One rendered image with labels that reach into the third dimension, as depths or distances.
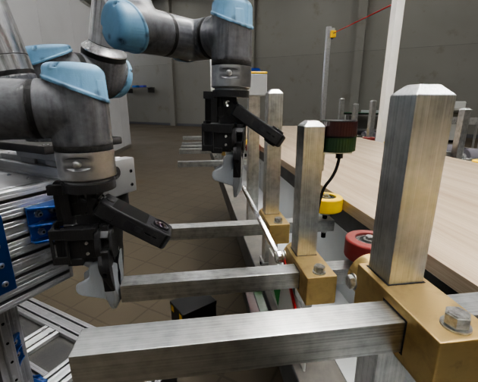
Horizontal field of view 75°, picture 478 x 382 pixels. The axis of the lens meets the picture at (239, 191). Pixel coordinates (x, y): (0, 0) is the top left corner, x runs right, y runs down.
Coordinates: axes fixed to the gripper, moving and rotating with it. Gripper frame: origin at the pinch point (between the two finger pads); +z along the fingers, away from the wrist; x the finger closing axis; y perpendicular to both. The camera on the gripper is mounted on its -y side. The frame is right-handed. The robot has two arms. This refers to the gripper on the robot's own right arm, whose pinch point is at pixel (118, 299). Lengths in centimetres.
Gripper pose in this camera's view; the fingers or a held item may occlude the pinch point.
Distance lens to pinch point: 56.8
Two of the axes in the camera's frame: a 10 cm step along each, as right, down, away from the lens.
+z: 0.0, 9.6, 2.7
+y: -9.9, 0.4, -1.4
